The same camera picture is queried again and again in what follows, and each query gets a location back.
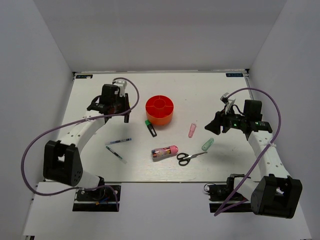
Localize green pen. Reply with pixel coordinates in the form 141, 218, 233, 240
105, 145, 127, 164

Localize pink capped eraser bottle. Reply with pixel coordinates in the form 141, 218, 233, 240
151, 145, 179, 162

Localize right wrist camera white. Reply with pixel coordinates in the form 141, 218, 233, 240
220, 92, 236, 114

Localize green correction tape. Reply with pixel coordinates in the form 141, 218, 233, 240
201, 137, 215, 152

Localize blue label sticker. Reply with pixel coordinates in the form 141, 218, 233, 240
75, 74, 93, 79
225, 72, 244, 78

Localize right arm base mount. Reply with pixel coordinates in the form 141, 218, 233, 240
203, 174, 252, 214

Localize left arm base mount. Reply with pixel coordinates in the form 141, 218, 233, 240
72, 185, 122, 212

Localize purple cable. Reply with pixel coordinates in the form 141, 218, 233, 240
214, 87, 283, 217
20, 77, 140, 212

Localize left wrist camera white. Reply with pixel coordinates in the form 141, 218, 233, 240
112, 77, 128, 98

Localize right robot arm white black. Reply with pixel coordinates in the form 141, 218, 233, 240
204, 97, 303, 219

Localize blue pen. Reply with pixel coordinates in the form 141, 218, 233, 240
105, 138, 132, 146

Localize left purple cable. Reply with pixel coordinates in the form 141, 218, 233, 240
20, 77, 140, 212

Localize right blue label sticker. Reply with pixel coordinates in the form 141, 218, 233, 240
225, 72, 244, 78

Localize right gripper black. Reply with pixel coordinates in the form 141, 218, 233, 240
204, 104, 247, 135

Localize black handled scissors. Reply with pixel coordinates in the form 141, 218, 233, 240
176, 151, 208, 166

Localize orange round organizer container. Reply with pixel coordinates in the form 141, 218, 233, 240
145, 95, 174, 126

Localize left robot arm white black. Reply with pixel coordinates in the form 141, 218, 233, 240
43, 79, 130, 200

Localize pink correction tape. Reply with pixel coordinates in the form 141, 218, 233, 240
188, 123, 197, 138

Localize green black highlighter marker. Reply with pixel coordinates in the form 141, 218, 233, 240
144, 120, 157, 138

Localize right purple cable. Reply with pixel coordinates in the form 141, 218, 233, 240
214, 87, 283, 217

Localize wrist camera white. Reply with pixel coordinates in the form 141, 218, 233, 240
220, 92, 236, 114
112, 77, 128, 98

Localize left blue label sticker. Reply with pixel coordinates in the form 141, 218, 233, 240
75, 74, 93, 79

